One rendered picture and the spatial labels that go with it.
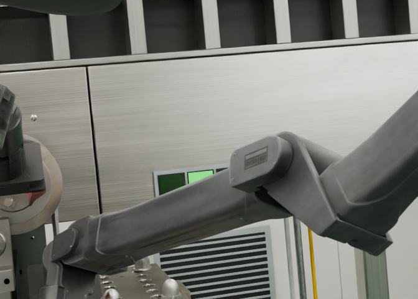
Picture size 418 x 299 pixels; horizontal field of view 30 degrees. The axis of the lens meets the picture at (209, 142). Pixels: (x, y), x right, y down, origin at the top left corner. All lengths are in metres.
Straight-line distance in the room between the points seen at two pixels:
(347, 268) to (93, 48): 2.89
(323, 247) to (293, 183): 3.52
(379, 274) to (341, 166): 1.25
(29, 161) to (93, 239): 0.18
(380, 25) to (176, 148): 0.55
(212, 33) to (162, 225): 0.79
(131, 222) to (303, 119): 0.78
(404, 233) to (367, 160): 3.74
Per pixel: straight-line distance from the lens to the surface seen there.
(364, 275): 1.91
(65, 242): 1.02
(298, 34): 1.72
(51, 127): 1.54
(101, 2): 0.25
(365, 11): 1.79
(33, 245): 1.56
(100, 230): 0.97
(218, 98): 1.58
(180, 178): 1.56
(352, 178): 0.66
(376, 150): 0.66
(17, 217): 1.21
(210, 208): 0.80
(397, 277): 4.42
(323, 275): 4.25
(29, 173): 1.08
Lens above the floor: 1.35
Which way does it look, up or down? 3 degrees down
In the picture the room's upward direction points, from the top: 5 degrees counter-clockwise
